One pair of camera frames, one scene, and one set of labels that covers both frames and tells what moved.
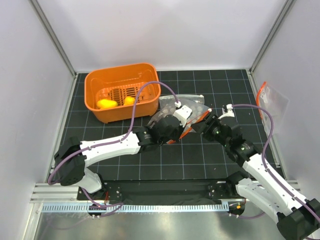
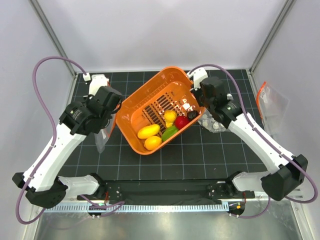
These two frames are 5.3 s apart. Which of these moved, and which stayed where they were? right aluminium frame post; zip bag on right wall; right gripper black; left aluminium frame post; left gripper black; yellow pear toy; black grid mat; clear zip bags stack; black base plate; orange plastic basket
Moved: left gripper black; yellow pear toy; clear zip bags stack; orange plastic basket; right gripper black
Stayed: black base plate; left aluminium frame post; black grid mat; right aluminium frame post; zip bag on right wall
